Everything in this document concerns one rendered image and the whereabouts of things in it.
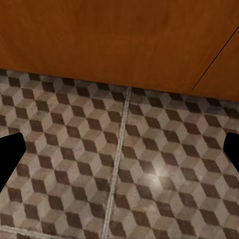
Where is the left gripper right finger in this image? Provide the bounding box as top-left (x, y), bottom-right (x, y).
top-left (223, 132), bottom-right (239, 172)

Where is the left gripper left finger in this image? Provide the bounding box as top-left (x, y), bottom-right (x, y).
top-left (0, 132), bottom-right (26, 192)

